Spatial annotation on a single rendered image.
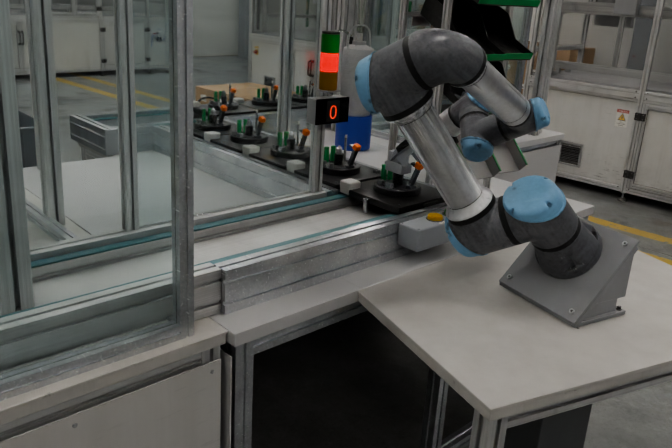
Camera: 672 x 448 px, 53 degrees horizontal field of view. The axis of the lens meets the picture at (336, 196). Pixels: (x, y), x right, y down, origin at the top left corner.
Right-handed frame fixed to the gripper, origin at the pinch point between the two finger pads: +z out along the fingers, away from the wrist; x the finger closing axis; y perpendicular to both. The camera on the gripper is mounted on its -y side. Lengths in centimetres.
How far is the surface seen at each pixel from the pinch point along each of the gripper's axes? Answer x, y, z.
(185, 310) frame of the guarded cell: -83, 27, -6
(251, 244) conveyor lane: -52, 13, 10
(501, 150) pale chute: 45.3, 5.7, -2.4
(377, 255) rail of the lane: -25.1, 26.6, -0.5
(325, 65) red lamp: -21.4, -25.5, -8.7
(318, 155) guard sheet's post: -19.5, -7.9, 10.3
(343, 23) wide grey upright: 76, -92, 60
